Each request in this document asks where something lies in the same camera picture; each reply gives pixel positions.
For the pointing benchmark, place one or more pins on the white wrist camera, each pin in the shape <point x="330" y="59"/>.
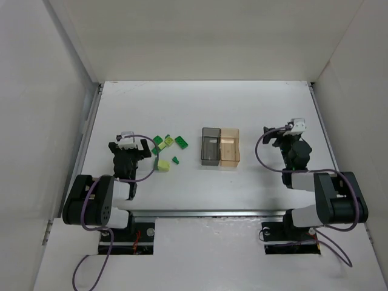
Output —
<point x="126" y="140"/>
<point x="296" y="126"/>

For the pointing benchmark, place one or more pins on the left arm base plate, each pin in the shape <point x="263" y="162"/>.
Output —
<point x="136" y="239"/>

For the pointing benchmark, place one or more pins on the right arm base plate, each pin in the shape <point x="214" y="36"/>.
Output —
<point x="287" y="240"/>

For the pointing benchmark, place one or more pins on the dark green square lego brick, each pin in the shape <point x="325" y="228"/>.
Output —
<point x="158" y="140"/>

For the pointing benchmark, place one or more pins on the light green square lego brick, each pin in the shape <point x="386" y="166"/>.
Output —
<point x="169" y="141"/>

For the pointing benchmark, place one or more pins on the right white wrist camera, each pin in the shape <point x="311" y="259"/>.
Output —
<point x="296" y="126"/>

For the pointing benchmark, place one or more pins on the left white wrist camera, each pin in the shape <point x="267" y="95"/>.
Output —
<point x="126" y="140"/>

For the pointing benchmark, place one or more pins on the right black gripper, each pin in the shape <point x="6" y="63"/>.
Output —
<point x="276" y="139"/>

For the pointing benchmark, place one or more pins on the light green curved lego brick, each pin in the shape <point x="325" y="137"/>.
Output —
<point x="163" y="166"/>

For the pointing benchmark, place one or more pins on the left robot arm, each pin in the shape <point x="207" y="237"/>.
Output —
<point x="90" y="201"/>

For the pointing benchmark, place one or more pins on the grey transparent container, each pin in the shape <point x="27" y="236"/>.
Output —
<point x="210" y="147"/>

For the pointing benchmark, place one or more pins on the small dark green lego piece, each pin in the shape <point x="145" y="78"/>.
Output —
<point x="175" y="160"/>

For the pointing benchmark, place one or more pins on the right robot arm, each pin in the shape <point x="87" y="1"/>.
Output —
<point x="338" y="197"/>

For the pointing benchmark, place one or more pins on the orange transparent container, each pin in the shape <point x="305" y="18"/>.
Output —
<point x="229" y="145"/>

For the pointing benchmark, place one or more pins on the dark green 2x4 lego brick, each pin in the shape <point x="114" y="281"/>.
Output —
<point x="181" y="142"/>

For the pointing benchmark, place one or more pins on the light green small lego brick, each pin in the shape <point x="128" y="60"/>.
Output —
<point x="161" y="146"/>

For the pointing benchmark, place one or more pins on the aluminium rail front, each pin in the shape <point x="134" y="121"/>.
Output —
<point x="205" y="213"/>

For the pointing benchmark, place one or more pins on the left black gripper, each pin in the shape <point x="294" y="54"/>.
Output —
<point x="127" y="151"/>

